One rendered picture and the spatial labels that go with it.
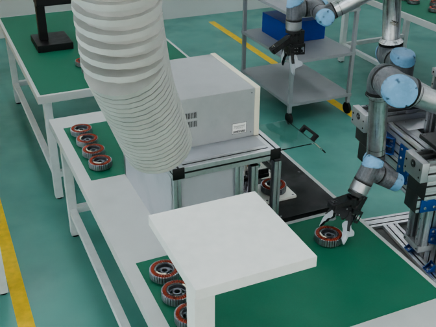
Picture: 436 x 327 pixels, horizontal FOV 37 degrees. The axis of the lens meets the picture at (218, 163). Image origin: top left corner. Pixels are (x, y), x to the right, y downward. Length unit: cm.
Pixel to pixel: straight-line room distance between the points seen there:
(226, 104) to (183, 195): 38
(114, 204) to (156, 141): 151
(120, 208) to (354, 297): 107
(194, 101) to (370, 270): 91
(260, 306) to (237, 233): 51
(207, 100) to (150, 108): 116
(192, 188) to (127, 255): 37
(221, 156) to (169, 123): 109
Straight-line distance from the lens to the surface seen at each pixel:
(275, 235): 182
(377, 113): 260
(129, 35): 115
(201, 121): 244
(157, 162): 142
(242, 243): 178
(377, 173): 256
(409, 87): 241
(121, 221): 272
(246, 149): 246
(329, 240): 256
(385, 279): 246
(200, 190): 243
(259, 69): 599
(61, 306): 351
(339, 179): 459
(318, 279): 241
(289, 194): 284
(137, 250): 255
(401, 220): 380
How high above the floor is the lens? 224
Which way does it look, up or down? 28 degrees down
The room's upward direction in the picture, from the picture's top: straight up
